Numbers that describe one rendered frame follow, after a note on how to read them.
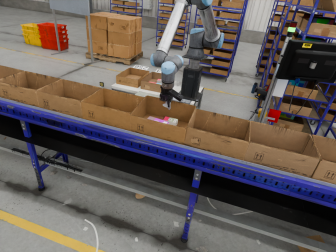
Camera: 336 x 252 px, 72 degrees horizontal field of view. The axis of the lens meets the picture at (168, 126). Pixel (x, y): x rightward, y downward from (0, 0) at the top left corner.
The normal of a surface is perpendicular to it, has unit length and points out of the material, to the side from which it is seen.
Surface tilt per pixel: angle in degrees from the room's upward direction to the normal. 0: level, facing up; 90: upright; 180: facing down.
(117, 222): 0
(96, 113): 91
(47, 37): 94
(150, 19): 90
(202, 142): 91
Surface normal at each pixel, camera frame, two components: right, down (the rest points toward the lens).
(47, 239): 0.09, -0.85
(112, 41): -0.22, 0.47
